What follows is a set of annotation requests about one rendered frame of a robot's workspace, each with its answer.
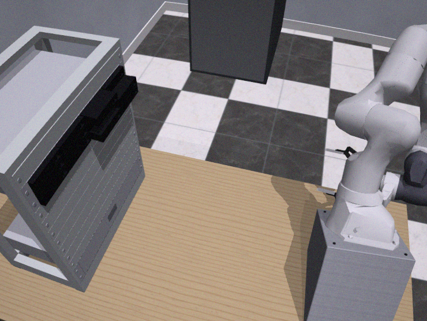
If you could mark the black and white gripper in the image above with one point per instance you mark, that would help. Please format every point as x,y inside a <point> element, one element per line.
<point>348,149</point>

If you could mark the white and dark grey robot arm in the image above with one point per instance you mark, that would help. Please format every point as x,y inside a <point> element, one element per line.
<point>359,209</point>

